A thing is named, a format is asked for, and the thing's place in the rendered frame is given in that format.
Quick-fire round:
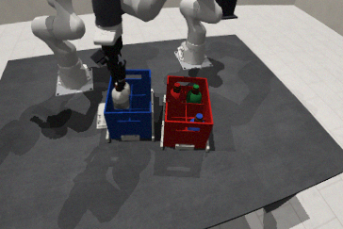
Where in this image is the green bottle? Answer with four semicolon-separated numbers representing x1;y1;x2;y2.
186;85;202;104

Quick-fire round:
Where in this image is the blue plastic crate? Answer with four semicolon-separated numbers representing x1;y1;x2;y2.
104;70;152;139

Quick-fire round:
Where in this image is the red plastic crate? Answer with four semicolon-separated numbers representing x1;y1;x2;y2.
163;75;213;148

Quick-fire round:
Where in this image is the white paper pick list strip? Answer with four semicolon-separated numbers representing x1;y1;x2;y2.
97;103;107;129

